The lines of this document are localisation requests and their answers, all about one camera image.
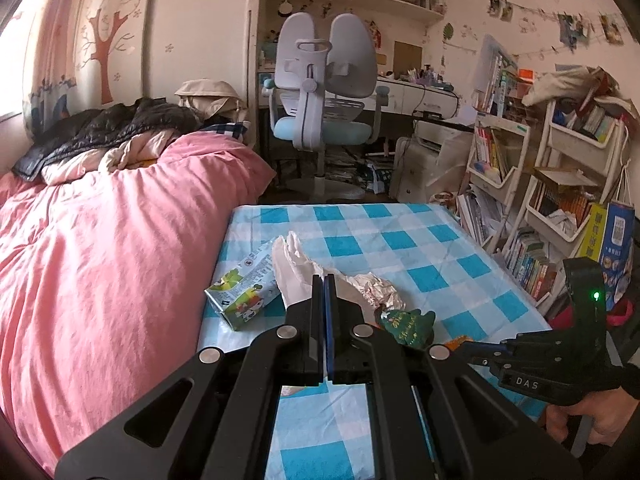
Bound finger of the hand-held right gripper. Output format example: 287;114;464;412
470;357;516;386
457;337;556;362

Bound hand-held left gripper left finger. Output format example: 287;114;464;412
54;275;327;480

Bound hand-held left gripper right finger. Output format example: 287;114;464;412
325;273;584;480

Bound white disposable glove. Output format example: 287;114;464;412
271;231;381;322

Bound dark green snack wrapper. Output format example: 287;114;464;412
375;308;437;350

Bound green white drink carton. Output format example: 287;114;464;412
204;241;282;332

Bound person's right hand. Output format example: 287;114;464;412
544;387;638;450

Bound blue white checkered tablecloth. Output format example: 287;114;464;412
197;203;553;480

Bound blue yellow box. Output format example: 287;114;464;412
577;201;636;311

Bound pile of papers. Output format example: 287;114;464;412
320;157;396;196

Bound small white book rack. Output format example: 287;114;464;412
457;115;531;256

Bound white drawer cabinet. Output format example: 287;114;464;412
390;136;471;206

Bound blue plaid pillow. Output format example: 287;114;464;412
202;121;251;143

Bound tall white book rack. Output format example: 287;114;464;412
520;95;631;306

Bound white printer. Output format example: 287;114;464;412
412;120;473;148

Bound pink duvet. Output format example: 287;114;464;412
0;130;277;476

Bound grey blue desk chair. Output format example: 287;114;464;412
260;11;388;205

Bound beige pillow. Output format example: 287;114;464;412
174;79;248;121

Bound row of upright books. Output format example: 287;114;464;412
472;35;521;117

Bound beige cloth bag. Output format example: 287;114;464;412
522;66;621;108

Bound brown cork board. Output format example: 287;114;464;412
393;41;423;78

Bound black puffy jacket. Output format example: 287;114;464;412
12;97;203;181

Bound white wardrobe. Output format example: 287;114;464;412
75;0;261;111

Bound pink printed curtain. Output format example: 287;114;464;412
15;0;88;123

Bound window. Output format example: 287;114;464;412
0;10;26;123

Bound string of hanging photos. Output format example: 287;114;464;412
442;0;631;56

